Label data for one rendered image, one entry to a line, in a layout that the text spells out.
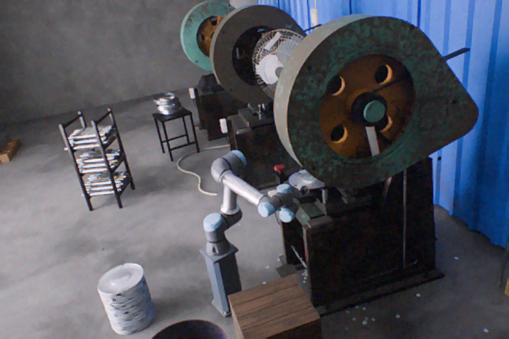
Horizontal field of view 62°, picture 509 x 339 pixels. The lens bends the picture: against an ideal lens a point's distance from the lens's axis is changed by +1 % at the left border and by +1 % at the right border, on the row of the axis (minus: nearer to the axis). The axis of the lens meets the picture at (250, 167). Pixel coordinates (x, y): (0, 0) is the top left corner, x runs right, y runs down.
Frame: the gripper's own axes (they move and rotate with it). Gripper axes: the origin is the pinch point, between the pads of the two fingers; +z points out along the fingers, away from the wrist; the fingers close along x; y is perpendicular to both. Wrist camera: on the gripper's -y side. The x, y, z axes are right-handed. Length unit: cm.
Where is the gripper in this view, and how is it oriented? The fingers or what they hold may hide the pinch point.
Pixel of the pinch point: (307, 187)
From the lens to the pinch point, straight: 251.5
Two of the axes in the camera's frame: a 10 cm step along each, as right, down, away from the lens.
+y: -9.2, -0.4, 4.0
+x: 1.3, 9.1, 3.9
